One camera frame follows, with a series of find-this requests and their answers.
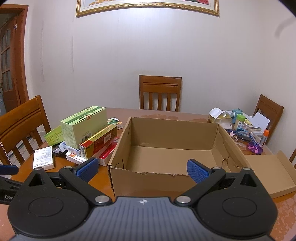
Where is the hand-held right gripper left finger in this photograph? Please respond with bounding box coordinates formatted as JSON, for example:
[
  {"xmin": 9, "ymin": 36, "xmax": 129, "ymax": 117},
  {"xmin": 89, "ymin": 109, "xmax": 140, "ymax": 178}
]
[{"xmin": 23, "ymin": 157, "xmax": 113, "ymax": 207}]

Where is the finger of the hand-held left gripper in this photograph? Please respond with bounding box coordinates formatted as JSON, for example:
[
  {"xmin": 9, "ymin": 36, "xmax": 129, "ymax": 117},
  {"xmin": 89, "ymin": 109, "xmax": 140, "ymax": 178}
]
[{"xmin": 0, "ymin": 164, "xmax": 19, "ymax": 175}]

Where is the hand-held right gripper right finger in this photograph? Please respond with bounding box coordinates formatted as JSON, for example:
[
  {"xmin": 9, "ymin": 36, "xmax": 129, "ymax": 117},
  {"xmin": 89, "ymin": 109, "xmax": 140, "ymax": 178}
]
[{"xmin": 174, "ymin": 159, "xmax": 262, "ymax": 207}]

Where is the red gold medicine box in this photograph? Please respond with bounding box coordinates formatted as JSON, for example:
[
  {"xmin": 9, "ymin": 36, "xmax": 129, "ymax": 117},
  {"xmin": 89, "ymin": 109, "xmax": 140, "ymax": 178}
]
[{"xmin": 79, "ymin": 124, "xmax": 118, "ymax": 160}]

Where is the white text printed medicine box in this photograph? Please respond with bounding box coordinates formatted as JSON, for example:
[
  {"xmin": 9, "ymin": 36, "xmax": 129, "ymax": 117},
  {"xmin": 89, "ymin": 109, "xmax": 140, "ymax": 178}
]
[{"xmin": 33, "ymin": 146, "xmax": 56, "ymax": 171}]

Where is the brown cardboard box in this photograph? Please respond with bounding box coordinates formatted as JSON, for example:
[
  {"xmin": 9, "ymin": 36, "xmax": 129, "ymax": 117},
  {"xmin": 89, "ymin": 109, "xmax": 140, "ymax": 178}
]
[{"xmin": 108, "ymin": 116, "xmax": 253, "ymax": 198}]

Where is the large light green medicine box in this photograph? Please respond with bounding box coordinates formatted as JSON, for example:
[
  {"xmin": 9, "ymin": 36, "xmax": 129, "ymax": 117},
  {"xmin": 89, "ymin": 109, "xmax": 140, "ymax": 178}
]
[{"xmin": 60, "ymin": 106, "xmax": 108, "ymax": 150}]

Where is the green bear print medicine box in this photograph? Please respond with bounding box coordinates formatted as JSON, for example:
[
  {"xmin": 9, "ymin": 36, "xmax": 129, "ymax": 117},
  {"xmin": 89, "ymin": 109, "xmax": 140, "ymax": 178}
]
[{"xmin": 44, "ymin": 127, "xmax": 64, "ymax": 146}]

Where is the green cartoon medicine box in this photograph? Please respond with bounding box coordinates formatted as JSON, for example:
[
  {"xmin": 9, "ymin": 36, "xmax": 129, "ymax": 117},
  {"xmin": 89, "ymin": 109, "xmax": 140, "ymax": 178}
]
[{"xmin": 107, "ymin": 117, "xmax": 125, "ymax": 130}]

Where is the cardboard lid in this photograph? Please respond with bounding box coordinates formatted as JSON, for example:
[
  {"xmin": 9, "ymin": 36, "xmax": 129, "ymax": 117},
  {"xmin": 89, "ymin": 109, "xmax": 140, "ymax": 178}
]
[{"xmin": 245, "ymin": 150, "xmax": 296, "ymax": 199}]

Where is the wooden desktop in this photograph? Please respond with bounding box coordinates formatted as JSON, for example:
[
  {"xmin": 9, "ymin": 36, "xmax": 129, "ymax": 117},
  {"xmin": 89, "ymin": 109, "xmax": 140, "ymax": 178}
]
[{"xmin": 10, "ymin": 107, "xmax": 296, "ymax": 241}]

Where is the wooden chair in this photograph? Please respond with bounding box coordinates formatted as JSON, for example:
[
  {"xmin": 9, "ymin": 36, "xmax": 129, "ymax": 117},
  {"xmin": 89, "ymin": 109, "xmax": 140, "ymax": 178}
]
[
  {"xmin": 253, "ymin": 94, "xmax": 284, "ymax": 146},
  {"xmin": 0, "ymin": 95, "xmax": 52, "ymax": 166},
  {"xmin": 139, "ymin": 75, "xmax": 182, "ymax": 112},
  {"xmin": 289, "ymin": 148, "xmax": 296, "ymax": 169}
]

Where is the bunch of blue pens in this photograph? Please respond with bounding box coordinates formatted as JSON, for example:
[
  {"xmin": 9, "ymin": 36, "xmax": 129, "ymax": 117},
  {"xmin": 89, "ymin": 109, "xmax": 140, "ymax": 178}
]
[{"xmin": 228, "ymin": 128, "xmax": 259, "ymax": 145}]

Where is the torn gold white box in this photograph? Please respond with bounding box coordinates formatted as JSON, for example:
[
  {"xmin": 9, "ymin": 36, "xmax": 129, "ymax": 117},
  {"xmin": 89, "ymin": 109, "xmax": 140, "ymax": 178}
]
[{"xmin": 209, "ymin": 108, "xmax": 233, "ymax": 130}]

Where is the purple plastic object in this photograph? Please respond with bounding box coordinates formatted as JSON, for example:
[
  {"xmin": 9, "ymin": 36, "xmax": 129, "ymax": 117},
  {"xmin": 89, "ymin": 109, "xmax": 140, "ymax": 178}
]
[{"xmin": 247, "ymin": 142, "xmax": 264, "ymax": 155}]

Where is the green lid jar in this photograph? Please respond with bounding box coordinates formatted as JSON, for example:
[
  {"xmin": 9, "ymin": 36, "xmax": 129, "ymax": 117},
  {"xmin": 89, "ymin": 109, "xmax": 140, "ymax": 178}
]
[{"xmin": 235, "ymin": 114, "xmax": 246, "ymax": 130}]

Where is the teal pencil sharpener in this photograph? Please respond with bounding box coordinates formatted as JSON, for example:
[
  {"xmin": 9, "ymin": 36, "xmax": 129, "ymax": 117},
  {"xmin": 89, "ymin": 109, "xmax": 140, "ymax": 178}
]
[{"xmin": 231, "ymin": 109, "xmax": 245, "ymax": 121}]

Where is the orange cap glue stick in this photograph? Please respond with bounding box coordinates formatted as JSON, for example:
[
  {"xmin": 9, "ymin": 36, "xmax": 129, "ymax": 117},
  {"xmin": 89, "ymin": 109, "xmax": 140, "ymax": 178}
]
[{"xmin": 259, "ymin": 129, "xmax": 270, "ymax": 146}]

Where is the stack of papers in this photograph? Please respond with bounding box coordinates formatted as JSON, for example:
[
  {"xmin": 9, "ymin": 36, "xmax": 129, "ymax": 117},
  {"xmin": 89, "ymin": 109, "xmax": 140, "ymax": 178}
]
[{"xmin": 245, "ymin": 112, "xmax": 271, "ymax": 139}]

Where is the wooden door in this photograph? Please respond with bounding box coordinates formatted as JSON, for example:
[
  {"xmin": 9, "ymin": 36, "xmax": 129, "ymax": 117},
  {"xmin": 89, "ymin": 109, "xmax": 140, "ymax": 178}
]
[{"xmin": 0, "ymin": 5, "xmax": 29, "ymax": 113}]

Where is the gold framed picture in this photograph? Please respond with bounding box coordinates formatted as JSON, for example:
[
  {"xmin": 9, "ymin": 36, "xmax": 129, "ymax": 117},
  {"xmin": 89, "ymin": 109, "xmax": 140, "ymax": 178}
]
[{"xmin": 76, "ymin": 0, "xmax": 220, "ymax": 17}]

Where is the metal chain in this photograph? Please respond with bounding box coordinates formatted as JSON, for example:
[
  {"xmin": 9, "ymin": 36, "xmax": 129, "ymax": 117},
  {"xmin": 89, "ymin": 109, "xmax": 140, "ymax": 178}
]
[{"xmin": 0, "ymin": 138, "xmax": 12, "ymax": 165}]

